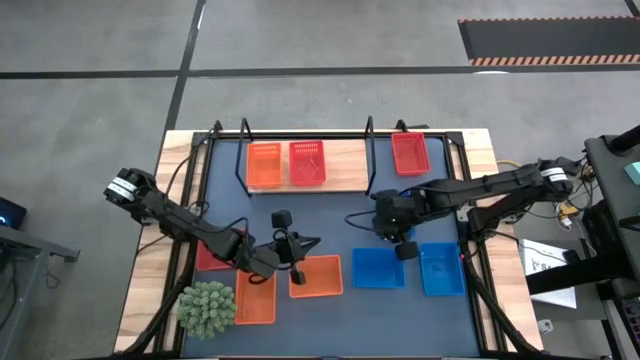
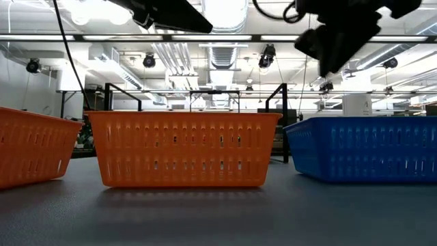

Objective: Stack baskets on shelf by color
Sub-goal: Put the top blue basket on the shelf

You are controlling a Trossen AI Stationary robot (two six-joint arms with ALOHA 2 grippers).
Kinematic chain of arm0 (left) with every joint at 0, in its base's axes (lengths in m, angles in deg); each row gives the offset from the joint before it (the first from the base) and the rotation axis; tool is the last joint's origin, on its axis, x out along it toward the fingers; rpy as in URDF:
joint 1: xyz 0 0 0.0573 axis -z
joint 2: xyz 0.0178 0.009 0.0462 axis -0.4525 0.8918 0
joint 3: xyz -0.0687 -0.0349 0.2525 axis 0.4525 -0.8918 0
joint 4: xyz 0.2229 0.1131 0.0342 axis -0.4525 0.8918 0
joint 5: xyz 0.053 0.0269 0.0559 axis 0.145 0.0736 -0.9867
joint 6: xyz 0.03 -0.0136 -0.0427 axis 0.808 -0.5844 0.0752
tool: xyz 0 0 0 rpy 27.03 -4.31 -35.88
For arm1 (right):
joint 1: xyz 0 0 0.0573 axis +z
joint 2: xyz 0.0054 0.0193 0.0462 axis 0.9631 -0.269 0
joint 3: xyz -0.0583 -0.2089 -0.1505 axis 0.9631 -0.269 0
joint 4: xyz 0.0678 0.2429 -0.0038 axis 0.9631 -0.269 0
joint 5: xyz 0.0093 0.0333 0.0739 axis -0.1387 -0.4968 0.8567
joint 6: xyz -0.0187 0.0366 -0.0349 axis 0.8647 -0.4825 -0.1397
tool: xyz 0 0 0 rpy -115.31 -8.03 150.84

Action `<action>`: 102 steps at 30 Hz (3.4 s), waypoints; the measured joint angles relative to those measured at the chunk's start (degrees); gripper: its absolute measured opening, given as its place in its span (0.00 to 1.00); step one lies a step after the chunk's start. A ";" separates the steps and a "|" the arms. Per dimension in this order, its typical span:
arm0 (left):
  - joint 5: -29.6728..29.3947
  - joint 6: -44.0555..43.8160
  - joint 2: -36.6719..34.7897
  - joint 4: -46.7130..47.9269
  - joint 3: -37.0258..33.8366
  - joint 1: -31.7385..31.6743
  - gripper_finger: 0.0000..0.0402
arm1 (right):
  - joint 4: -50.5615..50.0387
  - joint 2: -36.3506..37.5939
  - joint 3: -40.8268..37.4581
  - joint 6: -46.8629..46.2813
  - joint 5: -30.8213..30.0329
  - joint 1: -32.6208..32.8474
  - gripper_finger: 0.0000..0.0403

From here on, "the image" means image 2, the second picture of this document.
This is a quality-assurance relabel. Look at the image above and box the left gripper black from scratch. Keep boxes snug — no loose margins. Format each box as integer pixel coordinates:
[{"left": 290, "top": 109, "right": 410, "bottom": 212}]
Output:
[{"left": 109, "top": 0, "right": 214, "bottom": 34}]

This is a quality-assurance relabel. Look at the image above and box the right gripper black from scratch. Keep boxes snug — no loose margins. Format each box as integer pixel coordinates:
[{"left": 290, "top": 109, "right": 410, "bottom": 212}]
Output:
[{"left": 294, "top": 0, "right": 423, "bottom": 78}]

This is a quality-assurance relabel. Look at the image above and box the blue plastic slotted basket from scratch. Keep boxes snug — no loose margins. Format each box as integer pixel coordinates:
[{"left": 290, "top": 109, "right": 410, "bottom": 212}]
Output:
[{"left": 283, "top": 115, "right": 437, "bottom": 183}]

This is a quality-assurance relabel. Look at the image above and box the orange plastic slotted basket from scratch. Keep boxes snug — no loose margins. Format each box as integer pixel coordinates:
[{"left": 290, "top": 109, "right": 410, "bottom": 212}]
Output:
[
  {"left": 0, "top": 106, "right": 84, "bottom": 191},
  {"left": 84, "top": 110, "right": 283, "bottom": 189}
]

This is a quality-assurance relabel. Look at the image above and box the white cabinet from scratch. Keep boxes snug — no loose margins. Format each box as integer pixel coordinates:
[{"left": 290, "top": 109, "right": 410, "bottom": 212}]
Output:
[{"left": 341, "top": 93, "right": 373, "bottom": 118}]

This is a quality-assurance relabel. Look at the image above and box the blue-grey table mat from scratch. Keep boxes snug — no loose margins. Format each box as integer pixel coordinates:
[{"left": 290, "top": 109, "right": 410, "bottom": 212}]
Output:
[{"left": 0, "top": 155, "right": 437, "bottom": 246}]

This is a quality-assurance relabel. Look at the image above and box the silver ventilation duct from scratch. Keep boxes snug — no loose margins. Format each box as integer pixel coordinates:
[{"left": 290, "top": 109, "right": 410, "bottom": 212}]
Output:
[{"left": 200, "top": 0, "right": 249, "bottom": 71}]

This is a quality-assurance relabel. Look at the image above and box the right wrist camera black cable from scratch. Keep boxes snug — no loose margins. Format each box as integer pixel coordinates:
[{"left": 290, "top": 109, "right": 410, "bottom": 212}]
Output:
[{"left": 251, "top": 0, "right": 298, "bottom": 23}]

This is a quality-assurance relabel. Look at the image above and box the black metal shelf side frame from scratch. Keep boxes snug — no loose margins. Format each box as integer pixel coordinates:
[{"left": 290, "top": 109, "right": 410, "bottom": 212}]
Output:
[
  {"left": 264, "top": 82, "right": 290, "bottom": 164},
  {"left": 103, "top": 82, "right": 143, "bottom": 112}
]

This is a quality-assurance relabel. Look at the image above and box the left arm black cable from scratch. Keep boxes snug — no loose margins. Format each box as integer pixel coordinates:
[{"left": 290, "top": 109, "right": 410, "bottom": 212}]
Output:
[{"left": 51, "top": 0, "right": 92, "bottom": 111}]

